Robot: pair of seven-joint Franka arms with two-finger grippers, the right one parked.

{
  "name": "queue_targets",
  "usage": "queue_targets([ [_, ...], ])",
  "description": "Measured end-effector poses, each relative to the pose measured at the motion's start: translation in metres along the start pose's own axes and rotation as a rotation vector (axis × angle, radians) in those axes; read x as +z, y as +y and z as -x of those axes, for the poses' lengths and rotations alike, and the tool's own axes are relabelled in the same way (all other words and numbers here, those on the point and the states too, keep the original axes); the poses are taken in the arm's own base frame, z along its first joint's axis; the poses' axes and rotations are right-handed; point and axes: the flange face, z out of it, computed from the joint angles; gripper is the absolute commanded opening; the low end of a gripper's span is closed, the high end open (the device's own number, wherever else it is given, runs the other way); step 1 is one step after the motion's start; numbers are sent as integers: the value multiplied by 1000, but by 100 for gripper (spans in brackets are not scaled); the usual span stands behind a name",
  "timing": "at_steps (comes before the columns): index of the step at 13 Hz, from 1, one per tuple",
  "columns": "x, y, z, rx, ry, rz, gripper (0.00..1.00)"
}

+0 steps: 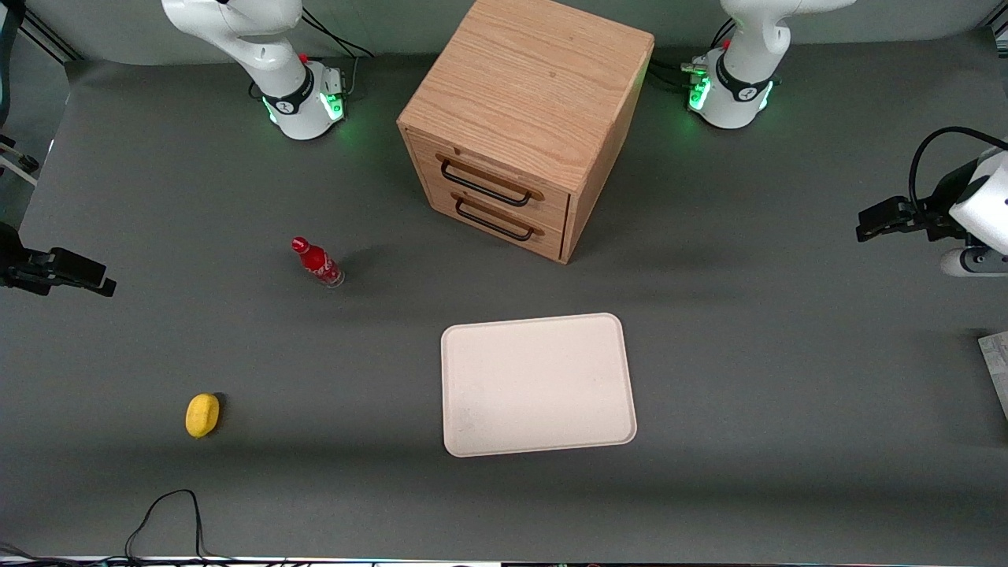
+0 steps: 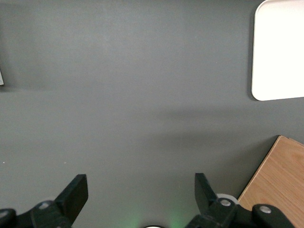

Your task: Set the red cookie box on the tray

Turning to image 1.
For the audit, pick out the white bracket with black knob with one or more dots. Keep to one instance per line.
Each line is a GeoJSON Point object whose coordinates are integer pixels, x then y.
{"type": "Point", "coordinates": [20, 161]}

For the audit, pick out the yellow lemon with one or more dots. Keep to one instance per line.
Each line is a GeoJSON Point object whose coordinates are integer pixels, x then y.
{"type": "Point", "coordinates": [202, 415]}

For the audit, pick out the cream plastic tray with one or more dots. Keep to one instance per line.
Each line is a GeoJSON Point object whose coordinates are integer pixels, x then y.
{"type": "Point", "coordinates": [538, 384]}

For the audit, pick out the red cookie box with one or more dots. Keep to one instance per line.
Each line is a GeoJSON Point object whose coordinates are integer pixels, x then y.
{"type": "Point", "coordinates": [997, 374]}

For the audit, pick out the wooden drawer front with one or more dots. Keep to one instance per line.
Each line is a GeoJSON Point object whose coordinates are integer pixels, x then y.
{"type": "Point", "coordinates": [512, 236]}
{"type": "Point", "coordinates": [504, 169]}

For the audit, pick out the red cola bottle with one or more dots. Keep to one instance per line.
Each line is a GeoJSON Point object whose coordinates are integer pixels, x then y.
{"type": "Point", "coordinates": [318, 262]}

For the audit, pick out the wooden drawer cabinet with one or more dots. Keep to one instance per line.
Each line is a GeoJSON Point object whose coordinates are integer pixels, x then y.
{"type": "Point", "coordinates": [531, 87]}

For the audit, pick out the black frame rail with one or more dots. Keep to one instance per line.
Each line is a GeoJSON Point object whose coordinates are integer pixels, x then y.
{"type": "Point", "coordinates": [51, 38]}

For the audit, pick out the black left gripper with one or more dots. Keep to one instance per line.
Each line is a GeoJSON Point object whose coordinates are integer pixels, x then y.
{"type": "Point", "coordinates": [935, 216]}

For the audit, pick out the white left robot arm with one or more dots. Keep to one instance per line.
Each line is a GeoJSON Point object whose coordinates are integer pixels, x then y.
{"type": "Point", "coordinates": [744, 79]}

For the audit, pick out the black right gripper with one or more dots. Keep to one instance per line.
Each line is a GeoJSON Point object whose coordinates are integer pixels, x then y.
{"type": "Point", "coordinates": [17, 266]}

